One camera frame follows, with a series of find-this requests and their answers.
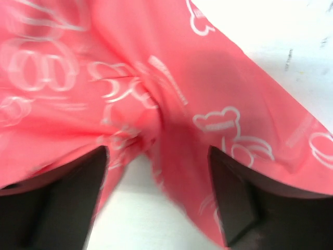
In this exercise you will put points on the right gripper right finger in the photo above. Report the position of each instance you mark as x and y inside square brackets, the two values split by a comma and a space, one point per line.
[258, 212]

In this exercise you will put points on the pink hooded kids jacket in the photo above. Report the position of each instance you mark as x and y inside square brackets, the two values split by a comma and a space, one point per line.
[146, 77]

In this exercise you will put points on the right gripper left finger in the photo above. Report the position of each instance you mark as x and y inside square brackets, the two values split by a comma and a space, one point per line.
[53, 210]

